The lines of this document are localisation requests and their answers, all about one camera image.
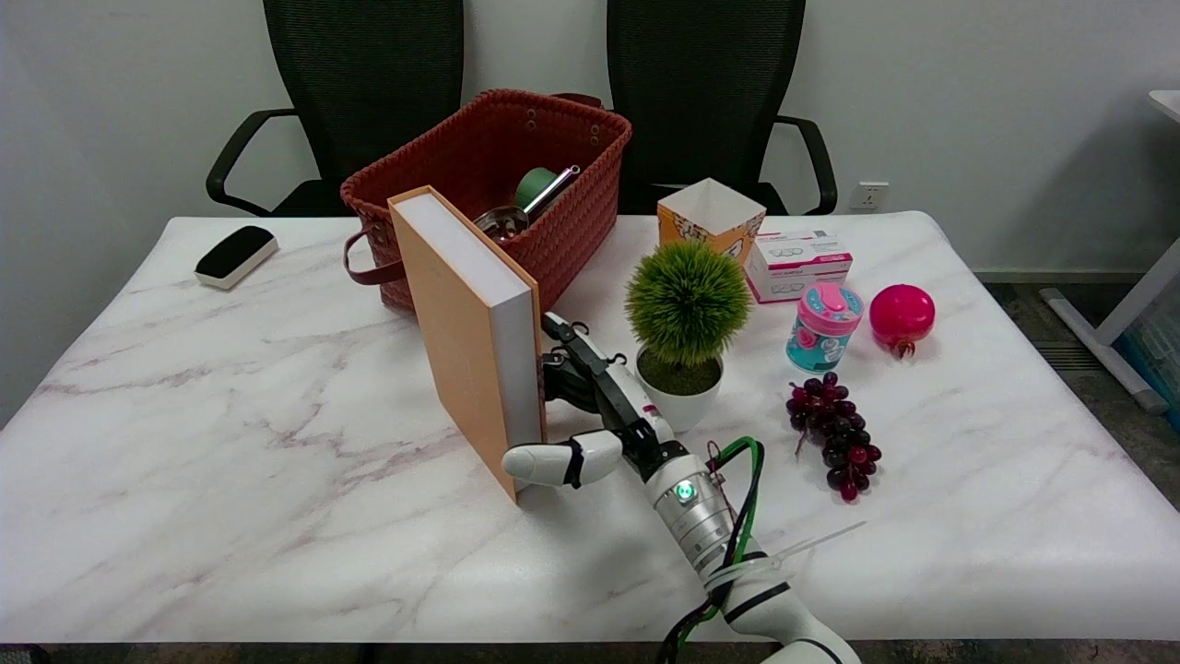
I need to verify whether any blue storage crate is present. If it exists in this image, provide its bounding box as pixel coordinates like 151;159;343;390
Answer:
1118;300;1180;409

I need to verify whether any steel ladle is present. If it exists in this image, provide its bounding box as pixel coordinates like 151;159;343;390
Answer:
473;165;582;243

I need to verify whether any orange paper popcorn box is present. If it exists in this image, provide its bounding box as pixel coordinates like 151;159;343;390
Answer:
656;177;767;268

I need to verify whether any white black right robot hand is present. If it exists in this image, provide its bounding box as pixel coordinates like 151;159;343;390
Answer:
502;312;688;490

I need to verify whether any red-brown woven basket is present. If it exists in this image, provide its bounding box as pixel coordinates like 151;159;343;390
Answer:
340;89;633;319

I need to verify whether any white desk frame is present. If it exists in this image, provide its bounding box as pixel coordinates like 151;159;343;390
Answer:
1040;89;1180;414

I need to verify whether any black mesh office chair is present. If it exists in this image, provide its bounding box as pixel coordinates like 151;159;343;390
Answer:
606;0;839;217
206;0;465;219

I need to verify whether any thick yellow book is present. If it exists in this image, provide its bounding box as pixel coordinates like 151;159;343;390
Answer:
387;185;550;502

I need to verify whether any white pink carton box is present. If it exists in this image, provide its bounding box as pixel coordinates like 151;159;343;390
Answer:
745;231;854;304

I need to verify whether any pink toy pomegranate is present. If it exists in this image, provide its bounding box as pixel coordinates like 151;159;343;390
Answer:
868;284;937;359

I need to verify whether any black white board eraser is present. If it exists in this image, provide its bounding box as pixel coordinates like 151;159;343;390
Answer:
195;225;279;291

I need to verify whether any dark red grape bunch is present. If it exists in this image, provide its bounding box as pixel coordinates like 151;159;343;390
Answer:
785;372;883;504

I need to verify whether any green ball plant white pot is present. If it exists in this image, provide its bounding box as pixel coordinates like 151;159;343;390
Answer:
625;242;754;434

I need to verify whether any pink teal lidded cup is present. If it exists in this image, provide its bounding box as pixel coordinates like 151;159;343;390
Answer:
785;282;865;374

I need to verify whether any white zip tie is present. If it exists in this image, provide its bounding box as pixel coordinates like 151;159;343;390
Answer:
705;520;868;591

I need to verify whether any green cup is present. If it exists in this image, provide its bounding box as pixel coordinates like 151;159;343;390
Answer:
514;167;557;211

